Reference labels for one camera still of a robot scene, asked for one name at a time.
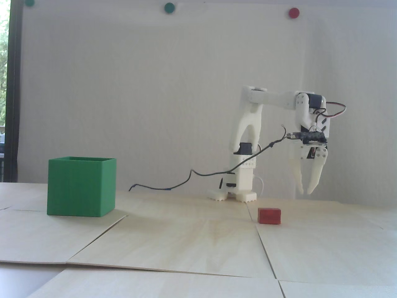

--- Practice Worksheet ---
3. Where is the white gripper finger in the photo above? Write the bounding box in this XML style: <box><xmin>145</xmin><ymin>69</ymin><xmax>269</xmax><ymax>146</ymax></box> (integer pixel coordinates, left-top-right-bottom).
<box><xmin>288</xmin><ymin>158</ymin><xmax>304</xmax><ymax>196</ymax></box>
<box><xmin>307</xmin><ymin>148</ymin><xmax>329</xmax><ymax>196</ymax></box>

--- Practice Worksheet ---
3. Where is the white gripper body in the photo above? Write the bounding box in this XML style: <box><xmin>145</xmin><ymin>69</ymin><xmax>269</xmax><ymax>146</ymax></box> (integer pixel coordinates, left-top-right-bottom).
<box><xmin>288</xmin><ymin>116</ymin><xmax>330</xmax><ymax>161</ymax></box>

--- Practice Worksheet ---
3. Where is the red block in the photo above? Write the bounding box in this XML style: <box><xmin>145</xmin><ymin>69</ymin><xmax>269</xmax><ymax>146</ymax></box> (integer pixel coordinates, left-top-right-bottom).
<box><xmin>258</xmin><ymin>208</ymin><xmax>282</xmax><ymax>224</ymax></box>

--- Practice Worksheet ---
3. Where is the green box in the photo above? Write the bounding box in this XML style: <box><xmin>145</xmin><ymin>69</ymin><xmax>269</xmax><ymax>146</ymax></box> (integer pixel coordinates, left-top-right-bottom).
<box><xmin>47</xmin><ymin>157</ymin><xmax>117</xmax><ymax>217</ymax></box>

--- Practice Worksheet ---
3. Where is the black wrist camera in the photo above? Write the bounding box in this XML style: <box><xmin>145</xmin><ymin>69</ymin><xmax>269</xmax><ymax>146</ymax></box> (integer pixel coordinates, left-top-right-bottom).
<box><xmin>287</xmin><ymin>132</ymin><xmax>328</xmax><ymax>146</ymax></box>

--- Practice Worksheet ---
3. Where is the red black wrist servo wire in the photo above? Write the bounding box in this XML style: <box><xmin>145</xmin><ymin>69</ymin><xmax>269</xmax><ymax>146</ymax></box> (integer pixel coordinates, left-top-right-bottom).
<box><xmin>313</xmin><ymin>102</ymin><xmax>346</xmax><ymax>124</ymax></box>

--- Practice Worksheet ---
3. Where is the white power cable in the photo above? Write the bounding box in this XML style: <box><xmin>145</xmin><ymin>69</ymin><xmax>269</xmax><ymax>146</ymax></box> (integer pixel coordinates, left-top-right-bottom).
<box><xmin>253</xmin><ymin>174</ymin><xmax>265</xmax><ymax>197</ymax></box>

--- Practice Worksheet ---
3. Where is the black camera cable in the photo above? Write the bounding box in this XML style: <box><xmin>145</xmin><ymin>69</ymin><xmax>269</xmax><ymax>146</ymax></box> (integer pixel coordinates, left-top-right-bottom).
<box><xmin>129</xmin><ymin>124</ymin><xmax>290</xmax><ymax>191</ymax></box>

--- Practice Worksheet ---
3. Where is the dark window frame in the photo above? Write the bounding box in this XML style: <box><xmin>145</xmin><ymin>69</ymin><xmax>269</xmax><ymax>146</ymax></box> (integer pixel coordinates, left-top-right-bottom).
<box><xmin>3</xmin><ymin>0</ymin><xmax>24</xmax><ymax>183</ymax></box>

